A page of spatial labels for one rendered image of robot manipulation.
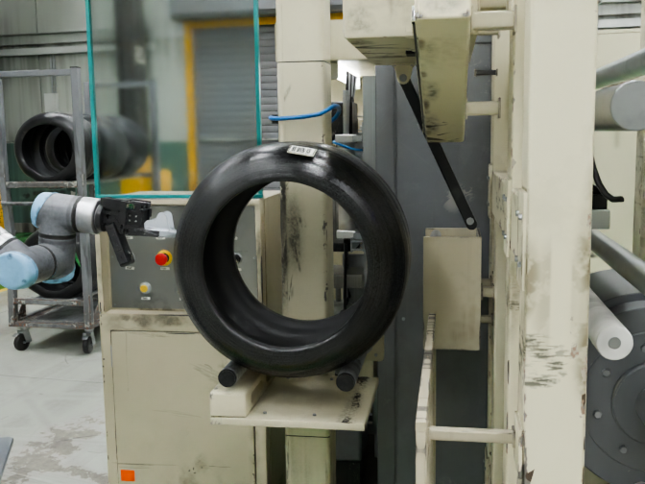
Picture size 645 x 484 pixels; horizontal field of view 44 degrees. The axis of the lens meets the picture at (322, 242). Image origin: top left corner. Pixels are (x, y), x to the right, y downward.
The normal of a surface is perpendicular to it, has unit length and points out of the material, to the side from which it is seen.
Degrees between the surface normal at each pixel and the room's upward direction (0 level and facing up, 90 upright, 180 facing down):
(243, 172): 80
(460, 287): 90
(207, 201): 83
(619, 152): 90
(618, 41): 90
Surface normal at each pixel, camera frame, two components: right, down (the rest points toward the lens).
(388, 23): -0.16, 0.14
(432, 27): -0.04, 0.98
